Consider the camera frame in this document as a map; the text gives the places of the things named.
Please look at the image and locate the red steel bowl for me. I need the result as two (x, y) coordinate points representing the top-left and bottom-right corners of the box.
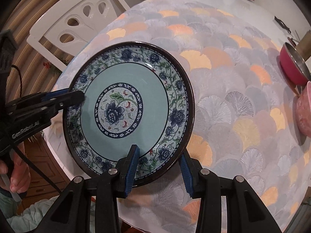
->
(279, 43), (310, 86)

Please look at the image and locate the blue floral plate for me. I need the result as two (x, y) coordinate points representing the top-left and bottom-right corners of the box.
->
(63, 42), (195, 186)

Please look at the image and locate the pink patterned bowl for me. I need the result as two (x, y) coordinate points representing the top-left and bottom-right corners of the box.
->
(295, 81), (311, 137)

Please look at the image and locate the black clip tool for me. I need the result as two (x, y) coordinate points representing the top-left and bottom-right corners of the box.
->
(274, 16), (292, 34)

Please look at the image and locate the gold thermos bottle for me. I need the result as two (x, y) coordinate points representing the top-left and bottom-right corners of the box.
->
(296, 30), (311, 61)

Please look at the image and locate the dark red coaster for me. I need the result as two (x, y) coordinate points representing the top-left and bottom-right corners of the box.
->
(287, 37), (297, 47)

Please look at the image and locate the ginkgo pattern tablecloth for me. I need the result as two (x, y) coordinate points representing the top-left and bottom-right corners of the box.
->
(54, 0), (310, 229)

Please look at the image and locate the person's left hand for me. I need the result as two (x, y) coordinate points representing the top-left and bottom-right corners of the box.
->
(1, 152), (31, 194)

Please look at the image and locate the white dining chair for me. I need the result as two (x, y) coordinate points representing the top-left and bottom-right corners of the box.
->
(27, 0), (130, 71)

